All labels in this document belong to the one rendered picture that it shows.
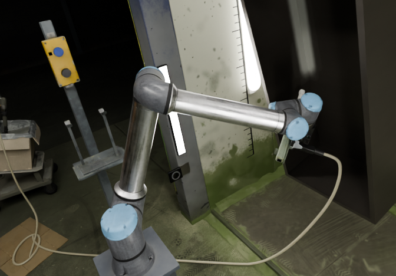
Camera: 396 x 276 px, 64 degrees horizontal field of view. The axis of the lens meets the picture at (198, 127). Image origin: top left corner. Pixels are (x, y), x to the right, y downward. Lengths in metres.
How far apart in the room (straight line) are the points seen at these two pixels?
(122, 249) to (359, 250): 1.49
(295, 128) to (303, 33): 0.80
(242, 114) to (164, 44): 0.93
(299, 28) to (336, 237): 1.36
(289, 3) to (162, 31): 0.72
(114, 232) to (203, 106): 0.61
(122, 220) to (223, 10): 1.43
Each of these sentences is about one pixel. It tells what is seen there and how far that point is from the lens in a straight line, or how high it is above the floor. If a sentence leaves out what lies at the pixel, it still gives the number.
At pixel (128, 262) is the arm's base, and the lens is 1.46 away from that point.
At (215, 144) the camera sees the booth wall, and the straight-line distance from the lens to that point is 2.34.
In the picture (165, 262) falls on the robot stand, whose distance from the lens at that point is 1.51.
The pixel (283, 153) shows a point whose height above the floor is 0.88.
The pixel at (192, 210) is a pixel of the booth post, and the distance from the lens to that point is 2.49.
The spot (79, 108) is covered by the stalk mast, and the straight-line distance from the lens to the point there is 2.07.
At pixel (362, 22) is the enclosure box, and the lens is 1.23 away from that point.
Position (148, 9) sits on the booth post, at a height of 1.60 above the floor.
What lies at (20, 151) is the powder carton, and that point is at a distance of 3.36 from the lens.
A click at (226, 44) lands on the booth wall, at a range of 2.20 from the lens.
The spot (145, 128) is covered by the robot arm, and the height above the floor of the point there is 1.22.
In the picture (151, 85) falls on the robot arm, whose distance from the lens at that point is 1.12.
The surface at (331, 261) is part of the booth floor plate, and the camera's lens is 2.24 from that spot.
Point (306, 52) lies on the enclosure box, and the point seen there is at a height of 1.23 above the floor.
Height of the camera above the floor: 1.75
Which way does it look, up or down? 26 degrees down
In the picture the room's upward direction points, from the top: 11 degrees counter-clockwise
